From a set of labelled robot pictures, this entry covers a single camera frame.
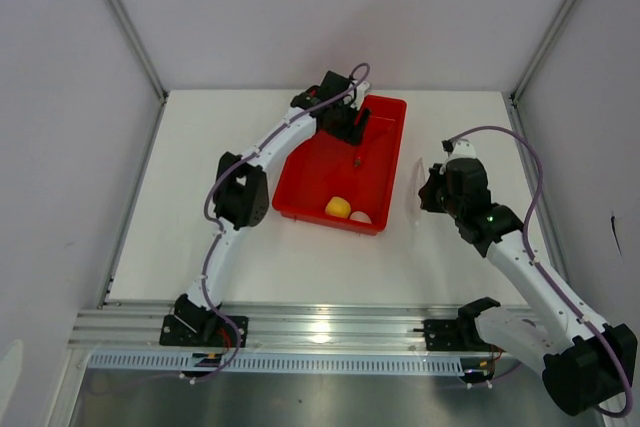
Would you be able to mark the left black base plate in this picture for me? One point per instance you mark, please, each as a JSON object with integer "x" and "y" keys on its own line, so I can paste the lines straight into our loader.
{"x": 213, "y": 333}

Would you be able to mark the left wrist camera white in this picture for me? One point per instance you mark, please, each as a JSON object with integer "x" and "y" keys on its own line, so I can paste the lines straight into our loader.
{"x": 362, "y": 90}

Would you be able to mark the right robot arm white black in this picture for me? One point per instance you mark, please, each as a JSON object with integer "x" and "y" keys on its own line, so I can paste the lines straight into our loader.
{"x": 581, "y": 358}

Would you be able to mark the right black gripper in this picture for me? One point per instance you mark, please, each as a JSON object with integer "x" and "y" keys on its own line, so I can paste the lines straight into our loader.
{"x": 438, "y": 175}

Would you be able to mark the clear zip top bag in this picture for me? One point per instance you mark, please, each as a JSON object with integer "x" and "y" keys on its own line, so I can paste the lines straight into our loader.
{"x": 417, "y": 181}

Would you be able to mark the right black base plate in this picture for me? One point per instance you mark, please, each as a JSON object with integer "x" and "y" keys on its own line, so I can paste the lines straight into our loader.
{"x": 452, "y": 335}

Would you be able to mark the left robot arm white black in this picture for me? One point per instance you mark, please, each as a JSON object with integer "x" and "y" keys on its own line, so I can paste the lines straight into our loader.
{"x": 239, "y": 200}

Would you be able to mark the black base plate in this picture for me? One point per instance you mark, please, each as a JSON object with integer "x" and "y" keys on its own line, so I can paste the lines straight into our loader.
{"x": 452, "y": 335}
{"x": 213, "y": 333}

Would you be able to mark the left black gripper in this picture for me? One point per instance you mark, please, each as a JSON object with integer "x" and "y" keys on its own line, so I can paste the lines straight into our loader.
{"x": 352, "y": 135}

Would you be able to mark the right aluminium frame post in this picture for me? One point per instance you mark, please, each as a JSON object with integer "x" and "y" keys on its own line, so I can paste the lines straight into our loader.
{"x": 543, "y": 49}

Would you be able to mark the aluminium mounting rail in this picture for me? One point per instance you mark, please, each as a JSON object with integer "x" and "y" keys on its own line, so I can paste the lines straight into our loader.
{"x": 284, "y": 328}

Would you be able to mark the red chili pepper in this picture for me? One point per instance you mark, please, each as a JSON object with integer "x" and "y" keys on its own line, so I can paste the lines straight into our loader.
{"x": 358, "y": 157}

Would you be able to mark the slotted cable duct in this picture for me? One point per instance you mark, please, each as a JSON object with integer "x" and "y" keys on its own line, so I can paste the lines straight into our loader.
{"x": 412, "y": 365}

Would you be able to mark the left aluminium frame post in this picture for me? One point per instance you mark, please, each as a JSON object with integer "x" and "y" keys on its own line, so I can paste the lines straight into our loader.
{"x": 136, "y": 46}

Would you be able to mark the red plastic tray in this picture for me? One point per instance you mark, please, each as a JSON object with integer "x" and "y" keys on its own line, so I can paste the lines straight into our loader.
{"x": 322, "y": 167}

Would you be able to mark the yellow bell pepper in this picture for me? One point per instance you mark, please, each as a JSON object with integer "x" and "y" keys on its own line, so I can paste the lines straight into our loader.
{"x": 338, "y": 207}

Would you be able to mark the aluminium frame post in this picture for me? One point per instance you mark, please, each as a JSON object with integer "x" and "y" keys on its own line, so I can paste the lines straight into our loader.
{"x": 543, "y": 49}
{"x": 136, "y": 46}

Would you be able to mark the pale egg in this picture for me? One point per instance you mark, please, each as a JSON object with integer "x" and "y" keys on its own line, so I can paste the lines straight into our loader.
{"x": 360, "y": 216}

